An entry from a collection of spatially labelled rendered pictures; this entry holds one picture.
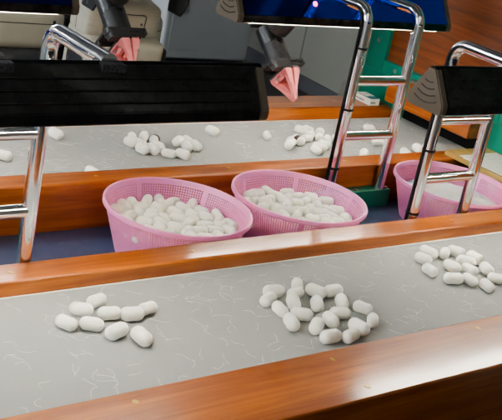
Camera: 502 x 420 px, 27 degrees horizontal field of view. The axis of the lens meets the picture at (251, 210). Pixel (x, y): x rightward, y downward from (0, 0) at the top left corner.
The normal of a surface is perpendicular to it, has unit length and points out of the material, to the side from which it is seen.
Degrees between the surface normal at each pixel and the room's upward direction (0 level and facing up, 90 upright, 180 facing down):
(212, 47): 90
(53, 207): 90
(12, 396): 0
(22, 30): 90
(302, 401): 0
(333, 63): 90
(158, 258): 0
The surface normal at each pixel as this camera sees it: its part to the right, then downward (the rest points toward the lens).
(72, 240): 0.18, -0.92
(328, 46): -0.83, 0.04
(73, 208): 0.58, 0.40
